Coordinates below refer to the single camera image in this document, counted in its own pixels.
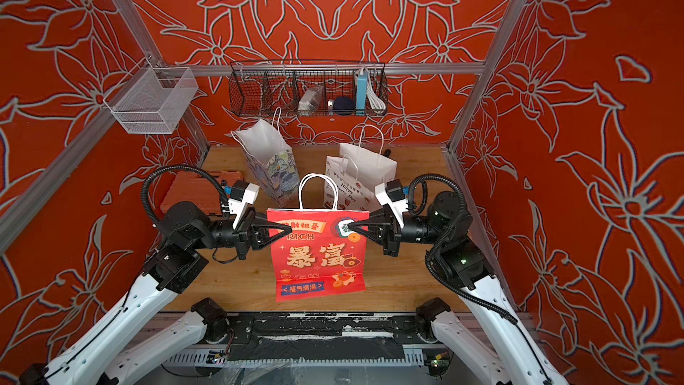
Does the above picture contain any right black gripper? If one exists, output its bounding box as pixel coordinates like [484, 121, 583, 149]
[353, 207, 450, 263]

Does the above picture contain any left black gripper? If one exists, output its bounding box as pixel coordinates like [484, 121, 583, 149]
[191, 207, 292, 264]

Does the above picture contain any red RICH paper bag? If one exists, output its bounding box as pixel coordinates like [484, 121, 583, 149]
[266, 173, 370, 303]

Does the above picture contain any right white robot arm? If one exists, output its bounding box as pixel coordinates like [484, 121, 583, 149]
[344, 173, 567, 384]

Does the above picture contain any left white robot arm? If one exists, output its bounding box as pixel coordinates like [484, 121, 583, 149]
[19, 164, 292, 384]

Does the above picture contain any white happy day paper bag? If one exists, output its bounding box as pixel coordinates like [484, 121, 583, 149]
[323, 124, 397, 212]

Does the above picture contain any colourful patterned paper bag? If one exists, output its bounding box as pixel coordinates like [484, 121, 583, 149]
[231, 107, 300, 207]

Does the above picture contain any orange plastic tool case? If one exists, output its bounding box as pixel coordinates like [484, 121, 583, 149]
[160, 171, 221, 215]

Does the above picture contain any dark blue round object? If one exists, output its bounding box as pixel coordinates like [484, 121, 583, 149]
[332, 96, 356, 116]

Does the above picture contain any silver packet in basket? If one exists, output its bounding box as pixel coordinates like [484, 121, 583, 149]
[297, 86, 324, 117]

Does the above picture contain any light blue box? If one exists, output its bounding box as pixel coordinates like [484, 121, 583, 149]
[354, 68, 368, 116]

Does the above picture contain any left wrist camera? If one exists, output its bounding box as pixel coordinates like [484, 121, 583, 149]
[224, 180, 260, 229]

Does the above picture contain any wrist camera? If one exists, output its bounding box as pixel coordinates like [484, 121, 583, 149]
[374, 179, 409, 228]
[224, 180, 260, 229]

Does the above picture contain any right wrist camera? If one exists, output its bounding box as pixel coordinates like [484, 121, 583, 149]
[374, 179, 409, 228]

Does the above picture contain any white cable in basket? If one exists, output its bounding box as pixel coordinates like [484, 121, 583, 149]
[367, 82, 387, 114]

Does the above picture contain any white slotted cable duct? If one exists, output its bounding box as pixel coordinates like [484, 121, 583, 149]
[162, 349, 426, 369]

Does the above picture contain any black wire wall basket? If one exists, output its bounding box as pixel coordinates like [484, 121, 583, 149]
[228, 60, 389, 118]

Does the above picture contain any white wire mesh basket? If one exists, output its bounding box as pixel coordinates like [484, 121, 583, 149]
[103, 57, 199, 135]

